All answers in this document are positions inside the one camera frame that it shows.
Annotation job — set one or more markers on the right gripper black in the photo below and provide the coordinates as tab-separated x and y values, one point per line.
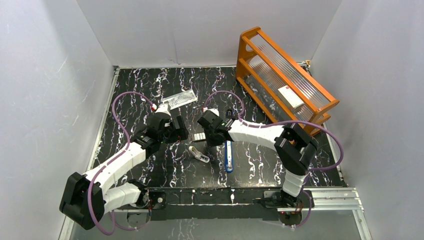
211	142

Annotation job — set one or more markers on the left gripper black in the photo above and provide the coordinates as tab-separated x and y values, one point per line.
180	127

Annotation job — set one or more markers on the silver staple strip tray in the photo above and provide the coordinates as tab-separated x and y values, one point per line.
199	137

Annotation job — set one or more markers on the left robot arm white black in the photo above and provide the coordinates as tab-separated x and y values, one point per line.
89	196

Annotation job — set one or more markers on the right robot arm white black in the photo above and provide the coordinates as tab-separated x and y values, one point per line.
294	147

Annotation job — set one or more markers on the clear plastic package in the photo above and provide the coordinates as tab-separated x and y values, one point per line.
180	99

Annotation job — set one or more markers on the orange wooden shelf rack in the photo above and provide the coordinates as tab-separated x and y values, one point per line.
262	67

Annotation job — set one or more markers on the white box on shelf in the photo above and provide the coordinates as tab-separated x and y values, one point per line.
290	98

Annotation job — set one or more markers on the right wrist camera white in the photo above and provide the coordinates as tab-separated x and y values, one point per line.
213	110

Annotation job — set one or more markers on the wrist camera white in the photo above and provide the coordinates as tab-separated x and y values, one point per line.
213	110
163	108

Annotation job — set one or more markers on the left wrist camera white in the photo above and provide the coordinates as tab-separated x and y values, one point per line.
163	108

